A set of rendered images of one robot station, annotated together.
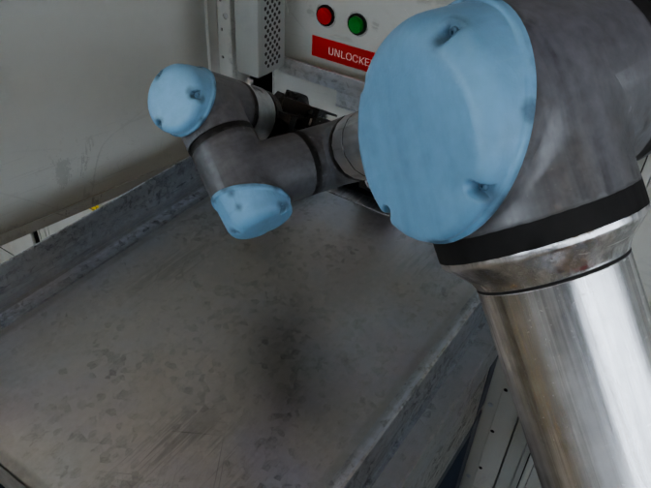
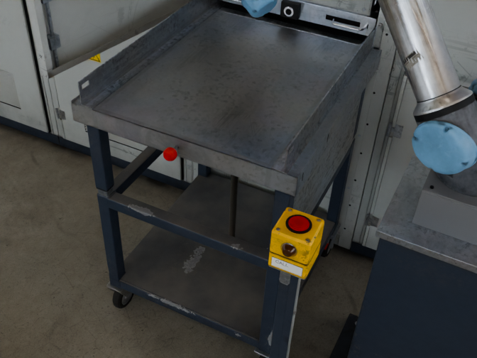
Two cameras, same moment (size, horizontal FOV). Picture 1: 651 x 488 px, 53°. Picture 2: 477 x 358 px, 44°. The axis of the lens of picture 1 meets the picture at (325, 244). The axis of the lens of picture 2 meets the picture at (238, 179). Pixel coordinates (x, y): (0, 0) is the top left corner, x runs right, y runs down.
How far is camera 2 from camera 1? 85 cm
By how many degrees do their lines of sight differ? 7
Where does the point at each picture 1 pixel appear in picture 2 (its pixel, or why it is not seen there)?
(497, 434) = (363, 154)
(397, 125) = not seen: outside the picture
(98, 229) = (151, 40)
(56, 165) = (118, 10)
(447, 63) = not seen: outside the picture
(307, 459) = (289, 118)
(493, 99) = not seen: outside the picture
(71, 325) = (155, 82)
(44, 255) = (132, 51)
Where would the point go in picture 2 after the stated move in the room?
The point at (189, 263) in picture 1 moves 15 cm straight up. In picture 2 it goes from (201, 55) to (201, 6)
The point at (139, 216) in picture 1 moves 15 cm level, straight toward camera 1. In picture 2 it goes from (166, 36) to (184, 59)
